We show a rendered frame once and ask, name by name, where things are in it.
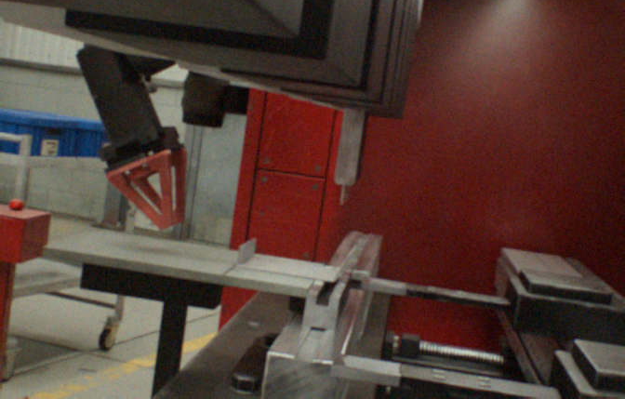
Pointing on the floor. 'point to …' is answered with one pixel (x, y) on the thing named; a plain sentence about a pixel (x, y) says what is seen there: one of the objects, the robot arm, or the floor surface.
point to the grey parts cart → (53, 272)
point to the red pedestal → (24, 235)
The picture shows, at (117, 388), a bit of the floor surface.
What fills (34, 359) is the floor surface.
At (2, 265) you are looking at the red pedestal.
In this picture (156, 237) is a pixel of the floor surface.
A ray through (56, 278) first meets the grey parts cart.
